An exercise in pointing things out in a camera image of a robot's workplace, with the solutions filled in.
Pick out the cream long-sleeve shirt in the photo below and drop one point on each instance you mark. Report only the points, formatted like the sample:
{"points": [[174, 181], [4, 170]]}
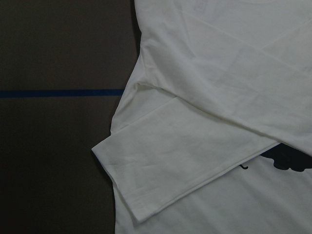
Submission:
{"points": [[213, 133]]}

